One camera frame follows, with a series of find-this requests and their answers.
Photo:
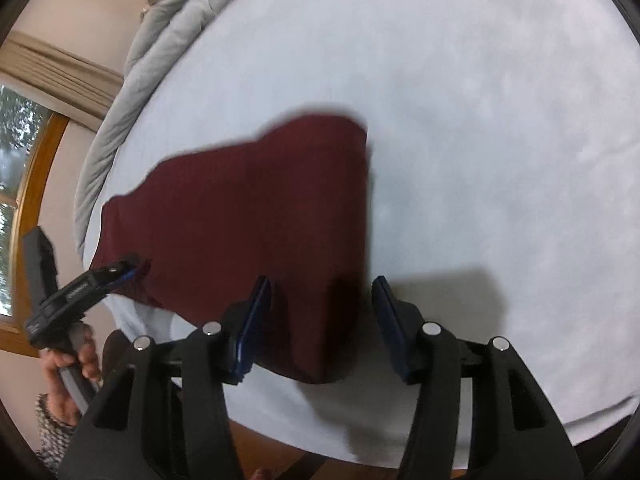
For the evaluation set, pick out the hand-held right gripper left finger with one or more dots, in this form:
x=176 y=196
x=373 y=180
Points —
x=250 y=325

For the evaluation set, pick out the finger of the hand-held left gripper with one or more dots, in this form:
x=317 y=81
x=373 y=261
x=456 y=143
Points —
x=120 y=274

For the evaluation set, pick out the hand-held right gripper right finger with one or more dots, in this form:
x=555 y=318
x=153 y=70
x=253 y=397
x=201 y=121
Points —
x=395 y=330

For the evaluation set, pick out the maroon pants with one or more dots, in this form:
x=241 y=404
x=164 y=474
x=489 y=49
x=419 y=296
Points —
x=250 y=240

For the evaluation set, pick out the person's left forearm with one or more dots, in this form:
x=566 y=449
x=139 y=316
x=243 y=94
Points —
x=52 y=435

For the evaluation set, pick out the person's left hand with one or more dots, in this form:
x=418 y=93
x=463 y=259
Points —
x=65 y=380

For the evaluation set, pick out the wooden framed window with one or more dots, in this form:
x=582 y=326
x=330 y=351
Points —
x=25 y=200

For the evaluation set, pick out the bed with light blue sheet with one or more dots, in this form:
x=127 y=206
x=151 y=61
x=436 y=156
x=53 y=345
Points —
x=450 y=160

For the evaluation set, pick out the grey duvet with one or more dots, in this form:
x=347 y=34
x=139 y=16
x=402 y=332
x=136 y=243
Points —
x=145 y=85

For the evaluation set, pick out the beige curtain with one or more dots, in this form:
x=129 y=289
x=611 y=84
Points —
x=60 y=80

